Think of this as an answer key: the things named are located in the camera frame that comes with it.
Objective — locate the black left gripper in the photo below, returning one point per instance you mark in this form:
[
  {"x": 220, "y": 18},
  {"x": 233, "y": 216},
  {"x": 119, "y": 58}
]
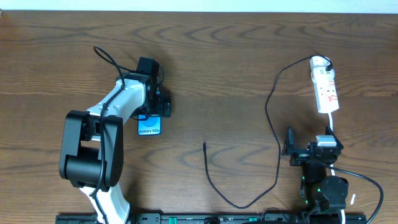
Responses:
[{"x": 166, "y": 109}]

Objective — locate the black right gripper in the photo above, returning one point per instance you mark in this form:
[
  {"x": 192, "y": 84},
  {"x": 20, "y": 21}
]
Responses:
[{"x": 306, "y": 150}]

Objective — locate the blue Galaxy smartphone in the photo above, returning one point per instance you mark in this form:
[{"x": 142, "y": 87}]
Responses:
[{"x": 149, "y": 126}]

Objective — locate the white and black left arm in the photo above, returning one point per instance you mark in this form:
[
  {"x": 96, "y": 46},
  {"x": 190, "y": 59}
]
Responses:
[{"x": 92, "y": 153}]

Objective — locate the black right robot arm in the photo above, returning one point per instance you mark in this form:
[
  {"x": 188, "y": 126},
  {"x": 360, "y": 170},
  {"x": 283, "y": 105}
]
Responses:
[{"x": 324, "y": 194}]

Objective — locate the white charger plug adapter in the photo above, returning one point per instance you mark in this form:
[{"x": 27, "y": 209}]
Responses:
[{"x": 320, "y": 61}]

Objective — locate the white power strip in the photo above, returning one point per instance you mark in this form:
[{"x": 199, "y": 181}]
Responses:
[{"x": 325, "y": 90}]

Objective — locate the white paper tag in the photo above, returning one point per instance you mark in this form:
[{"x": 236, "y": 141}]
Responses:
[{"x": 352, "y": 199}]

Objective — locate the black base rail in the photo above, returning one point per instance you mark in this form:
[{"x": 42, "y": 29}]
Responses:
[{"x": 156, "y": 218}]

